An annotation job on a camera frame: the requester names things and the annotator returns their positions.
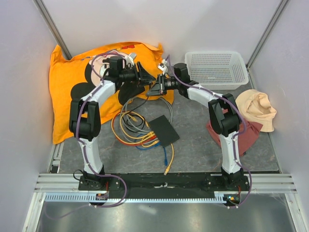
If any orange Mickey Mouse pillow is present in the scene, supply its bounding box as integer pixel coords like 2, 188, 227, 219
49, 42, 164, 144

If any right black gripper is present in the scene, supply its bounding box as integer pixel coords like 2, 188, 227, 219
146, 74, 180, 97

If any yellow coiled ethernet cable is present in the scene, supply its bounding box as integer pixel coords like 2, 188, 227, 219
119, 111, 160, 148

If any black ethernet cable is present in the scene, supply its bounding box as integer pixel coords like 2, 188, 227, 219
123, 83, 154, 132

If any grey ethernet cable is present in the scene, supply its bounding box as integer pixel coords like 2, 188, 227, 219
119, 96, 174, 141

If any grey slotted cable duct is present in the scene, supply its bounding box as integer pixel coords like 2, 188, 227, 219
44, 192, 226, 203

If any peach bucket hat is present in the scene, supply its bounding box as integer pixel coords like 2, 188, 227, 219
236, 89, 277, 132

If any black network switch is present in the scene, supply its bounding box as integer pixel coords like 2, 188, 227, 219
149, 115, 180, 147

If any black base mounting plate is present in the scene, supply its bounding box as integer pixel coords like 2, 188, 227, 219
78, 172, 250, 192

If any aluminium frame rail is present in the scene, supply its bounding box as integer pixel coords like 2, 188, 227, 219
35, 173, 297, 193

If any long yellow ethernet cable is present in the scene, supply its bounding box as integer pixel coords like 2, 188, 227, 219
111, 111, 175, 175

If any white perforated plastic basket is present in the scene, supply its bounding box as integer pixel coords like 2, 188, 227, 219
184, 51, 249, 90

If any blue ethernet cable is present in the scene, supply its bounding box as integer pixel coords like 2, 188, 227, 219
135, 139, 170, 167

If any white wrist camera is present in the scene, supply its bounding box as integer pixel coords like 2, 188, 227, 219
158, 59, 168, 74
126, 53, 137, 66

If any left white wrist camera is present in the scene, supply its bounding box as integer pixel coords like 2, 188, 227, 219
126, 53, 137, 66

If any red folded cloth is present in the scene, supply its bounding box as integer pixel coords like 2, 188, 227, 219
206, 120, 263, 157

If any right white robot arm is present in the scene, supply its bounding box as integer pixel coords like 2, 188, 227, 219
146, 63, 250, 190

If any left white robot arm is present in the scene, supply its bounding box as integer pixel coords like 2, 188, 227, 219
69, 52, 155, 190

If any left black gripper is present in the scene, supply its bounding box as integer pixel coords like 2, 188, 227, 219
119, 61, 155, 88

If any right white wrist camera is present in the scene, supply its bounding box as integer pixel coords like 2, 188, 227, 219
158, 59, 168, 74

